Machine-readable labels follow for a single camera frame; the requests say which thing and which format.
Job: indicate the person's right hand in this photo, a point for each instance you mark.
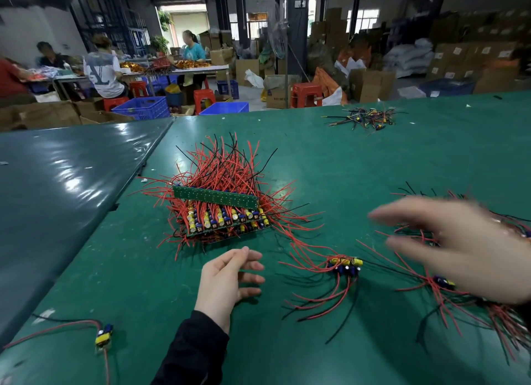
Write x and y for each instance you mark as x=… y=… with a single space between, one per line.
x=473 y=252

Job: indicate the person's left hand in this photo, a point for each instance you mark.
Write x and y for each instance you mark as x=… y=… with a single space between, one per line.
x=218 y=285

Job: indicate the person's right fingers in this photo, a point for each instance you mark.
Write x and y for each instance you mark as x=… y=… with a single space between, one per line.
x=398 y=214

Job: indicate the person's left middle finger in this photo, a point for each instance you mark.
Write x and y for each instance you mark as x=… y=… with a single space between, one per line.
x=252 y=266

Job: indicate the person's left little finger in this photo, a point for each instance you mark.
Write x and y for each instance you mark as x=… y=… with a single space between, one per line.
x=249 y=293

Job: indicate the person's left forearm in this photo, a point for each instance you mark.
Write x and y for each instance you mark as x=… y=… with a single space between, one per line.
x=193 y=351

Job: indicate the long green circuit board strip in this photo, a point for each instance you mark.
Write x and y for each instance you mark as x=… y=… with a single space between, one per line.
x=215 y=197

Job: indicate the large blue plastic bin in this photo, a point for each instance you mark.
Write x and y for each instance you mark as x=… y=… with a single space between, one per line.
x=448 y=87

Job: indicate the orange plastic bag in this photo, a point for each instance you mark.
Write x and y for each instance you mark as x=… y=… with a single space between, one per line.
x=327 y=84

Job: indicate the red plastic stool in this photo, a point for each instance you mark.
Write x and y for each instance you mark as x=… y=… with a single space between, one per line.
x=306 y=93
x=115 y=103
x=204 y=98
x=139 y=88

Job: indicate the pile of white sacks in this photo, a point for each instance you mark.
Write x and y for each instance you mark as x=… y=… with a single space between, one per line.
x=408 y=57

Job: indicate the blue plastic crate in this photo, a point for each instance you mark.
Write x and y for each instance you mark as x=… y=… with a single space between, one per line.
x=143 y=107
x=226 y=108
x=229 y=89

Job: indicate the stacks of labelled cardboard boxes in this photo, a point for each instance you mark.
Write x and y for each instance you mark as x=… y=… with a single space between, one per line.
x=477 y=53

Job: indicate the white plastic bag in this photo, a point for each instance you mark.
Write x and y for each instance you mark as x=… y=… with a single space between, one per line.
x=254 y=79

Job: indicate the yellow bag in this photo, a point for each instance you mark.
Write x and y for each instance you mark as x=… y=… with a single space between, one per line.
x=173 y=89

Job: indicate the white tape scrap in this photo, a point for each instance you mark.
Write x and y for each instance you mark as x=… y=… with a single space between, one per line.
x=43 y=315

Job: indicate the white work table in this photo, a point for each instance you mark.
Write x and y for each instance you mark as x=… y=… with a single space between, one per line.
x=182 y=69

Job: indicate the dark steel pillar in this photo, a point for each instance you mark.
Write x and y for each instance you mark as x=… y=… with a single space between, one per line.
x=297 y=28

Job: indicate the standing fan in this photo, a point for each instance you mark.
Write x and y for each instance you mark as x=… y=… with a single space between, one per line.
x=278 y=38

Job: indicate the open brown cardboard box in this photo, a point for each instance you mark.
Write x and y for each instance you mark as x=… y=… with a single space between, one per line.
x=99 y=115

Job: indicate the red mesh basket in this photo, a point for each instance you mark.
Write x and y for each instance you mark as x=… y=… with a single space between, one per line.
x=161 y=62

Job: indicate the green potted plant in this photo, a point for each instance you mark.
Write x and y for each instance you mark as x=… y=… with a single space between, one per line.
x=159 y=44

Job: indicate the flattened brown cardboard box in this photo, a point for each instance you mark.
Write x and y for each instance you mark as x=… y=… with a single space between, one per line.
x=39 y=115

